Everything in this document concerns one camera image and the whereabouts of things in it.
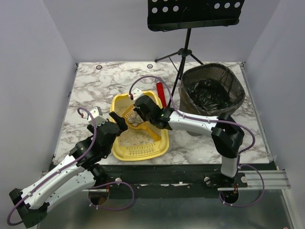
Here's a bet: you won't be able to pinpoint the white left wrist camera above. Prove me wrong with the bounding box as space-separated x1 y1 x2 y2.
87 106 105 125

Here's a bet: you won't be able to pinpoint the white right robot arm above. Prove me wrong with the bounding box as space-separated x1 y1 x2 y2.
134 95 244 178

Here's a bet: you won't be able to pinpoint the black music stand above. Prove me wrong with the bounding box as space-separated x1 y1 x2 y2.
147 0 244 94

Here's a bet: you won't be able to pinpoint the grey mesh waste bin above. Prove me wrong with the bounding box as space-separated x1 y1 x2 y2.
179 63 245 116

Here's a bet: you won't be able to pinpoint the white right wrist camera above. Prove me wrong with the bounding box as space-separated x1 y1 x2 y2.
129 88 144 101

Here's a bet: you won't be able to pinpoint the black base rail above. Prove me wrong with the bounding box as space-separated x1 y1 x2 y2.
101 164 247 198

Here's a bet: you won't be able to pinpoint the orange litter scoop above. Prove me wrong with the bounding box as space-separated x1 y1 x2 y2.
122 105 161 141

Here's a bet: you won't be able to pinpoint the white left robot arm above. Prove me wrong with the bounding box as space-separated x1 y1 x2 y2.
9 110 128 229

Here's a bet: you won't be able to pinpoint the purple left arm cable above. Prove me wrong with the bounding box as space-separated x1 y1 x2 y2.
6 107 100 226

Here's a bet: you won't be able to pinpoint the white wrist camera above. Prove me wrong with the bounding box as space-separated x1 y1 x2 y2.
129 88 144 101
87 106 105 125

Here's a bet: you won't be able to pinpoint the yellow and grey litter box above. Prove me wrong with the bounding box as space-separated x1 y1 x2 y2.
110 91 169 161

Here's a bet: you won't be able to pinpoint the cat litter granules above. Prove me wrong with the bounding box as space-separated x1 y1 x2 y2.
116 106 161 146

